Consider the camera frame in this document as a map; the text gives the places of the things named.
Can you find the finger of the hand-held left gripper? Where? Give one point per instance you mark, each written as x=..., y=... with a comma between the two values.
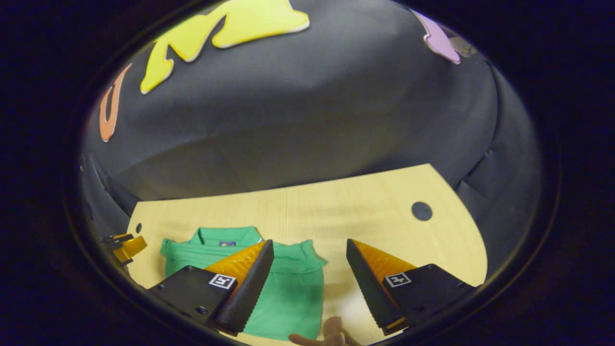
x=132, y=247
x=117, y=238

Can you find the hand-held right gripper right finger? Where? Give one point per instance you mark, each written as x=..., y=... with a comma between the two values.
x=370, y=288

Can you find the green T-shirt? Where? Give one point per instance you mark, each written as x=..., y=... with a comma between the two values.
x=288, y=298

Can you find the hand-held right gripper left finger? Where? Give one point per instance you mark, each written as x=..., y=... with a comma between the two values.
x=250, y=288

